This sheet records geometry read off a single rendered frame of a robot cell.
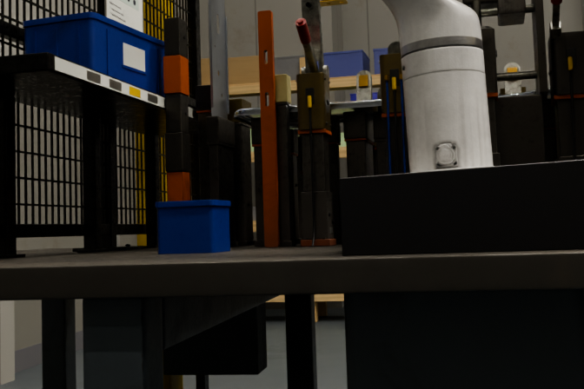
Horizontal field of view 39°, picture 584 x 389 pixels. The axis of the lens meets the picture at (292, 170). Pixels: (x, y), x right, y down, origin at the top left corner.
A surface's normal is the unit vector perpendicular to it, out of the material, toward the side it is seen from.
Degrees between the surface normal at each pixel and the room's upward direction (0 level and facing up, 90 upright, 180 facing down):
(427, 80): 91
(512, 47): 90
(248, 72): 90
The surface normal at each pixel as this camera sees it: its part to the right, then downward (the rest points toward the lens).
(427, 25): -0.44, -0.07
